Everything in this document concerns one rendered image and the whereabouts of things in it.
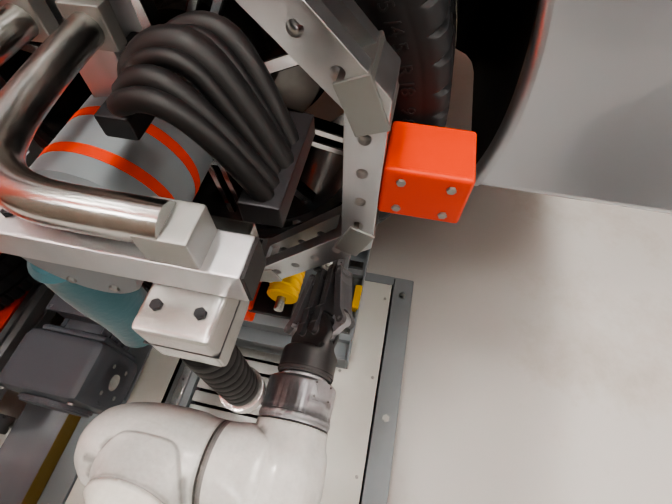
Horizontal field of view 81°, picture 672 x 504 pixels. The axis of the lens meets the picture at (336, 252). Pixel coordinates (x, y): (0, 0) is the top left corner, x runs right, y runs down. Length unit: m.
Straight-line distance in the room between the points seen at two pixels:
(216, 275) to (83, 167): 0.22
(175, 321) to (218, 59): 0.15
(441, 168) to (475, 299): 0.99
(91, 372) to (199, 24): 0.75
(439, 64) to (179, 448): 0.48
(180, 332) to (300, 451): 0.27
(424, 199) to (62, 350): 0.77
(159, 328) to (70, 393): 0.68
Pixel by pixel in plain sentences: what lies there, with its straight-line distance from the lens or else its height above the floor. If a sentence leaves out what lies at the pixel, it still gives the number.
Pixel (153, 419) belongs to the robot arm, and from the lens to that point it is 0.54.
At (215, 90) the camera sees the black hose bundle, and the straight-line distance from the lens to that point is 0.25.
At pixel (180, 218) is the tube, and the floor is 1.00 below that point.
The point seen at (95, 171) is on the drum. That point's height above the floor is 0.91.
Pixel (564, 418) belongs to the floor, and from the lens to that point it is 1.34.
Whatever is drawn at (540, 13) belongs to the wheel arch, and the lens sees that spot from 0.46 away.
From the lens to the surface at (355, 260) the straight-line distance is 1.17.
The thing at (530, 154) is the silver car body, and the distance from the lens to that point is 0.56.
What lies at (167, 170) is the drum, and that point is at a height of 0.88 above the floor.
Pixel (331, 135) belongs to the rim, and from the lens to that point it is 0.52.
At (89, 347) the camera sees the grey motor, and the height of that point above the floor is 0.41.
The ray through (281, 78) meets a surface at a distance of 0.66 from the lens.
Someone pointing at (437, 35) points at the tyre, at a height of 0.97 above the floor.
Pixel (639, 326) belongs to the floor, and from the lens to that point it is 1.57.
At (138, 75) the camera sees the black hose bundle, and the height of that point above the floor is 1.04.
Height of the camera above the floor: 1.17
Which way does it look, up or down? 58 degrees down
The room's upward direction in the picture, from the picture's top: straight up
